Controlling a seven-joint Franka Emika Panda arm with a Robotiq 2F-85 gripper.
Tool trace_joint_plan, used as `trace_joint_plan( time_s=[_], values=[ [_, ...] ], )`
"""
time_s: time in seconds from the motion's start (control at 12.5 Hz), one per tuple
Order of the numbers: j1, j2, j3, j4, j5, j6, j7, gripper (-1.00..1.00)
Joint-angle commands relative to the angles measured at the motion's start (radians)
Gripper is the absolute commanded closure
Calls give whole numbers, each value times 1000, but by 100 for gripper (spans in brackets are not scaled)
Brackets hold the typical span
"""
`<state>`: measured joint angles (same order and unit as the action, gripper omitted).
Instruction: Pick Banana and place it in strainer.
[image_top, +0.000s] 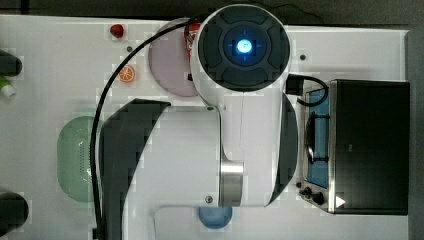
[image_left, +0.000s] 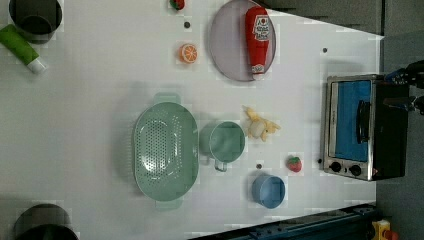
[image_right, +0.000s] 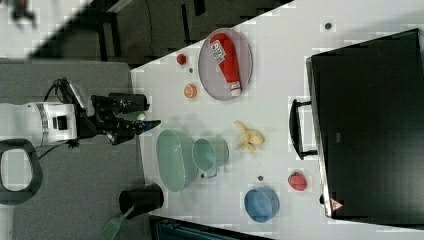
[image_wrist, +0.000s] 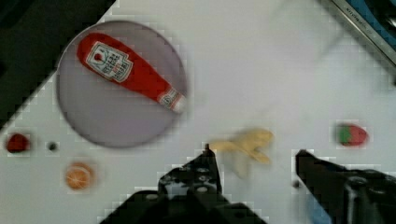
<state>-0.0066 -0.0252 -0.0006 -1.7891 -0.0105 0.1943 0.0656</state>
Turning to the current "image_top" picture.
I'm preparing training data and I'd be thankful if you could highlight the green plastic strainer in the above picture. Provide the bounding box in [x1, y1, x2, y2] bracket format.
[57, 116, 94, 203]

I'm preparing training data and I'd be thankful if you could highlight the orange slice toy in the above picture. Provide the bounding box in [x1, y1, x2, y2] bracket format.
[118, 65, 136, 83]

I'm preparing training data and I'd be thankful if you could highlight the black cylinder upper left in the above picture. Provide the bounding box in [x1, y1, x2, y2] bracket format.
[0, 50, 22, 77]

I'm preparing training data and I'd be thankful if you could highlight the red ketchup bottle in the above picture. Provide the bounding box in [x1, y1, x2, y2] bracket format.
[184, 23, 201, 59]

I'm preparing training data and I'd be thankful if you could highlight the short black looped cable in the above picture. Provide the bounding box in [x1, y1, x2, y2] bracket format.
[285, 73, 330, 108]

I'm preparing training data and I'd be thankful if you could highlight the grey round plate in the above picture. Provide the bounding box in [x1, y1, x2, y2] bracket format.
[148, 27, 198, 97]

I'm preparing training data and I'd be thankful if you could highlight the red strawberry toy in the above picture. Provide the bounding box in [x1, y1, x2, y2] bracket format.
[110, 24, 124, 38]

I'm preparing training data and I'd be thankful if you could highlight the black cylinder lower left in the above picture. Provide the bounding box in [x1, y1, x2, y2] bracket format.
[0, 192, 29, 236]

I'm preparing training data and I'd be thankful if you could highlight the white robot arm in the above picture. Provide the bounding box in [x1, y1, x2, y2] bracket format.
[99, 4, 297, 240]

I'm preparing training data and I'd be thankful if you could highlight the green white bottle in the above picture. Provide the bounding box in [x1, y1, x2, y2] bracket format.
[0, 76, 16, 98]

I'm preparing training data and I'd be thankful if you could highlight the black toaster oven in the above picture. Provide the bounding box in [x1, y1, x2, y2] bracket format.
[297, 80, 410, 215]

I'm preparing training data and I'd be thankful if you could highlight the black cylinder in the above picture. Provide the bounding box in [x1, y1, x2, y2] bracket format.
[0, 192, 29, 236]
[0, 50, 22, 77]

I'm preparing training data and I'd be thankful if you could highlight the blue round bowl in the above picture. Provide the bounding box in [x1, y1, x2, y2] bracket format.
[198, 207, 233, 229]

